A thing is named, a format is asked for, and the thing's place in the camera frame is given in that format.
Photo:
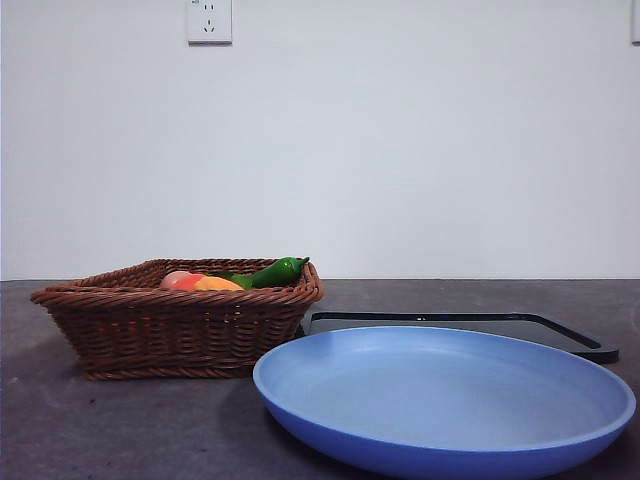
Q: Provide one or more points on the orange toy corn cob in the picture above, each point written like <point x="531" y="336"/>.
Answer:
<point x="220" y="284"/>

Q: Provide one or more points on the blue round plate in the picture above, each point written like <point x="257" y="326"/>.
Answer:
<point x="440" y="390"/>

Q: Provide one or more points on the brown wicker basket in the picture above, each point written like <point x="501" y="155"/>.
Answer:
<point x="175" y="335"/>

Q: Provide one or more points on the green toy chili pepper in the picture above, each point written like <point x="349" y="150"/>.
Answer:
<point x="277" y="272"/>

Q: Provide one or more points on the green toy leaf vegetable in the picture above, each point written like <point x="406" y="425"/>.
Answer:
<point x="237" y="279"/>

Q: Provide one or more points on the pink red toy peach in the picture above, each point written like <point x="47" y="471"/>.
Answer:
<point x="175" y="280"/>

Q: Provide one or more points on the black cutting board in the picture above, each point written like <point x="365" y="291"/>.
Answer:
<point x="605" y="356"/>

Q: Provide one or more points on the white wall socket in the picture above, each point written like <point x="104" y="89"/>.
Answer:
<point x="210" y="25"/>

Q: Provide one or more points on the white wall plate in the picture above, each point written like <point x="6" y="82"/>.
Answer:
<point x="636" y="20"/>

